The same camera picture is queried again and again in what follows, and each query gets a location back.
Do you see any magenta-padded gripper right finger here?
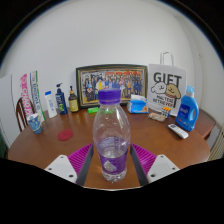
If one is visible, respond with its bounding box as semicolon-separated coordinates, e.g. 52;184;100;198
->
129;143;181;187

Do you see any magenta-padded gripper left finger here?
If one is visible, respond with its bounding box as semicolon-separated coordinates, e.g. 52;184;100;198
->
44;143;95;187

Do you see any clear purple-capped water bottle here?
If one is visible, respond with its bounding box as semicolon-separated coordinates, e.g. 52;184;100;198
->
92;88;131;183

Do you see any flat round red coaster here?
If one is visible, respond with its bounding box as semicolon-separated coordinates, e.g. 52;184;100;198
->
56;129;74;142

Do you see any white remote control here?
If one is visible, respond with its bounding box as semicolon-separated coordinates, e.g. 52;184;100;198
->
167;123;190;140

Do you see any small green packet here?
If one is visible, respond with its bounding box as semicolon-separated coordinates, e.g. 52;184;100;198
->
87;106;100;114

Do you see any orange battery pack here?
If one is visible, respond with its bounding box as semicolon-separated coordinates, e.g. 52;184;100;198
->
161;105;172;118

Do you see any blue patterned mug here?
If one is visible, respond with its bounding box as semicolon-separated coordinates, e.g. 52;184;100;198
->
27;113;44;135

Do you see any amber yellow-labelled pump bottle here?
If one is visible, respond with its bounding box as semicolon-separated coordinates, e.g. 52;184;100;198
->
67;85;80;113

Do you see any dark blue pump bottle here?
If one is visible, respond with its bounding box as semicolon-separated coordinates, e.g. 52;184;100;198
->
54;82;69;116

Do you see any white blue-capped bottle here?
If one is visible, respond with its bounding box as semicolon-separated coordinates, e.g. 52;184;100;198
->
44;90;58;119

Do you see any blue detergent bottle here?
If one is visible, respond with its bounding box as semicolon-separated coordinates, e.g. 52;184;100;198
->
175;85;200;132

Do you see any brown wooden chair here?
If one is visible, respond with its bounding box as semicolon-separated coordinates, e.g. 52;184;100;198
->
15;97;36;133

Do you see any white radiator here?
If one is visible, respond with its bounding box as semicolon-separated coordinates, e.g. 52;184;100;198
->
208;124;224;161

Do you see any white paper gift bag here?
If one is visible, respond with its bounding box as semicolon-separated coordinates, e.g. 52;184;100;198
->
146;51;188;118

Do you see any framed group photo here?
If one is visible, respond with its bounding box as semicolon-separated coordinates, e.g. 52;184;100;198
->
75;63;149;110

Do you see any white door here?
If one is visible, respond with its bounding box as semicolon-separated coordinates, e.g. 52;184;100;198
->
0;75;14;141

